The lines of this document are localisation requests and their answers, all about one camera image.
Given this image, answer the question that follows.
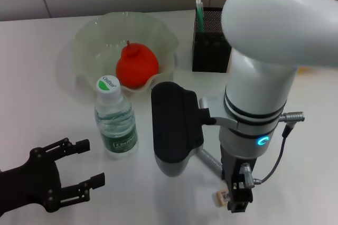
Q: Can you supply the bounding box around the orange fruit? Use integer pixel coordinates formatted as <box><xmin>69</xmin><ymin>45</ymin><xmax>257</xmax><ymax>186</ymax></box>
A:
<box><xmin>116</xmin><ymin>40</ymin><xmax>160</xmax><ymax>89</ymax></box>

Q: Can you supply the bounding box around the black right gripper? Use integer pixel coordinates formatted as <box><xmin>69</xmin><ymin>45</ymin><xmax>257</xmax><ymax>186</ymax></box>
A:
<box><xmin>220</xmin><ymin>144</ymin><xmax>260</xmax><ymax>214</ymax></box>

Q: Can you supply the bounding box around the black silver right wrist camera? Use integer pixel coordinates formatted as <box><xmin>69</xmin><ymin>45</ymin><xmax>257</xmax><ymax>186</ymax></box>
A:
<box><xmin>150</xmin><ymin>81</ymin><xmax>218</xmax><ymax>178</ymax></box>

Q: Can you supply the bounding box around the grey marker pen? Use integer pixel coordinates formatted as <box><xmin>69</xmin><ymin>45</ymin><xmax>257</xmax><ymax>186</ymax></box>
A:
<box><xmin>196</xmin><ymin>148</ymin><xmax>223</xmax><ymax>178</ymax></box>

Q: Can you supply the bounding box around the black mesh pen holder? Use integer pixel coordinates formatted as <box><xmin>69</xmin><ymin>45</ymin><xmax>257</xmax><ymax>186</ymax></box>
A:
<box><xmin>192</xmin><ymin>6</ymin><xmax>233</xmax><ymax>73</ymax></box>

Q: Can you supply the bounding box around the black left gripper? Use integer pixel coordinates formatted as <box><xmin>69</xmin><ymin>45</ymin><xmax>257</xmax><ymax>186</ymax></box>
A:
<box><xmin>0</xmin><ymin>137</ymin><xmax>106</xmax><ymax>214</ymax></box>

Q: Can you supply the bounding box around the beige eraser with barcode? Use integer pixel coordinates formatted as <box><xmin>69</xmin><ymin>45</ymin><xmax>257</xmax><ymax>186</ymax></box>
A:
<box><xmin>213</xmin><ymin>189</ymin><xmax>231</xmax><ymax>208</ymax></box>

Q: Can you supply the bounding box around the green utility knife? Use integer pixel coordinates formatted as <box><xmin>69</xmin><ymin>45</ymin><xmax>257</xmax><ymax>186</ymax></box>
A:
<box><xmin>195</xmin><ymin>0</ymin><xmax>206</xmax><ymax>33</ymax></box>

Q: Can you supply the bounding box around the clear green-label water bottle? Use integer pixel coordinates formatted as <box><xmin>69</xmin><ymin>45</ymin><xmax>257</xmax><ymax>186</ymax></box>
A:
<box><xmin>94</xmin><ymin>74</ymin><xmax>139</xmax><ymax>158</ymax></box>

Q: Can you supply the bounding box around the green glass fruit plate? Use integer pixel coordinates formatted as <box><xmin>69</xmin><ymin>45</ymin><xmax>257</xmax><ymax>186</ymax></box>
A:
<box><xmin>69</xmin><ymin>11</ymin><xmax>180</xmax><ymax>95</ymax></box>

